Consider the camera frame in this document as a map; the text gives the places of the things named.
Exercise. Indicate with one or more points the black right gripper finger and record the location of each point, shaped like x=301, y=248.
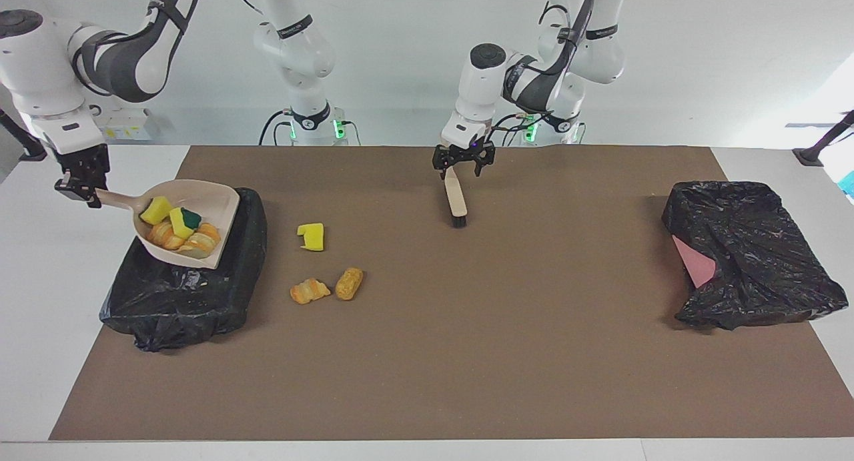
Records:
x=69, y=189
x=92, y=194

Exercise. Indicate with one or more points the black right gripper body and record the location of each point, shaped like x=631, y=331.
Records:
x=83, y=164

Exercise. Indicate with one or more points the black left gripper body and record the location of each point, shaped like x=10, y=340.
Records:
x=465, y=154

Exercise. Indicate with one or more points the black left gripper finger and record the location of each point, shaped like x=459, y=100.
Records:
x=440, y=164
x=486, y=162

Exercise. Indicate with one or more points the beige brush with black bristles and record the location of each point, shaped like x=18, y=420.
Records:
x=456, y=197

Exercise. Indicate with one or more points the small yellow sponge piece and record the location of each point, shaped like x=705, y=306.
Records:
x=157, y=211

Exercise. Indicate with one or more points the pale bread piece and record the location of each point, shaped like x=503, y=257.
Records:
x=163, y=235

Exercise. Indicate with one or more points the green and yellow sponge piece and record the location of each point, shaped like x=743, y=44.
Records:
x=181, y=224

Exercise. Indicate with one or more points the large striped croissant piece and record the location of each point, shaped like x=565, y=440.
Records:
x=202, y=242

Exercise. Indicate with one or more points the beige plastic dustpan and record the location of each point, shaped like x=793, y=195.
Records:
x=213, y=201

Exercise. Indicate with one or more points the notched yellow sponge piece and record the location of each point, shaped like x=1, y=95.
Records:
x=312, y=237

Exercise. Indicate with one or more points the brown bread roll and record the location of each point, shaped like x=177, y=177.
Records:
x=349, y=283

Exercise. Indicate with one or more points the small striped croissant piece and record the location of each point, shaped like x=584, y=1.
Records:
x=308, y=291

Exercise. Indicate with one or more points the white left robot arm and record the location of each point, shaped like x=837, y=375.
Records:
x=600, y=54

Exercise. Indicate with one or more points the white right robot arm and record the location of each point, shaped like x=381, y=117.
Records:
x=40, y=54

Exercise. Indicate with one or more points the black bag lined bin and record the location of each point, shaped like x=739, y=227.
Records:
x=167, y=307

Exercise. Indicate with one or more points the pink bin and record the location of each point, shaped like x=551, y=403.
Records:
x=697, y=267

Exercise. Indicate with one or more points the crumpled black trash bag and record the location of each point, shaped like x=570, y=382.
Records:
x=767, y=247

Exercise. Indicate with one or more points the brown table mat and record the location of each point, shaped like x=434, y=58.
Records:
x=427, y=394

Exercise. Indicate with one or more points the teal object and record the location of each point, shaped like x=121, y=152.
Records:
x=848, y=184

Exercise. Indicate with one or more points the white wall socket boxes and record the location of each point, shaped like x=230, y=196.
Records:
x=123, y=124

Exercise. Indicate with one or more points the black camera stand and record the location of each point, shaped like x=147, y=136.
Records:
x=810, y=156
x=20, y=144

